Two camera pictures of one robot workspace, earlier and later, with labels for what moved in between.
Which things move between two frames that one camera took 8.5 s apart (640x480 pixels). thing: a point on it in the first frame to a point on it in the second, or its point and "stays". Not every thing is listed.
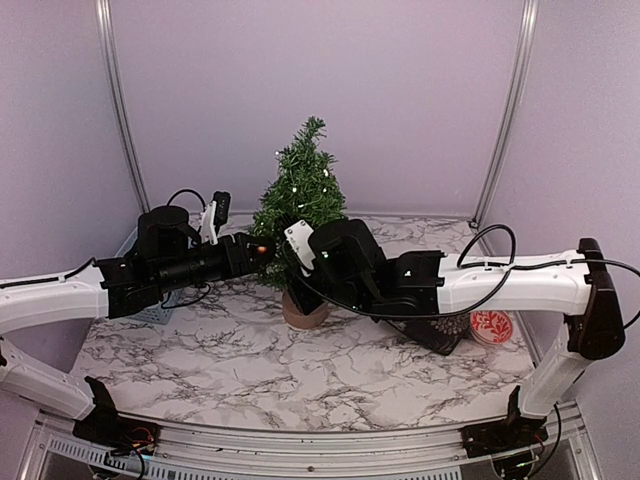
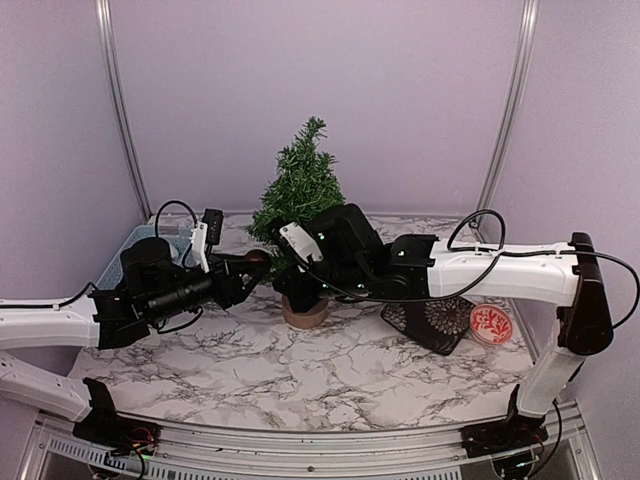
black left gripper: [244, 264] to [228, 288]
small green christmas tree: [304, 185] stays
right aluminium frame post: [529, 17] stays
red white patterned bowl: [491, 327] stays
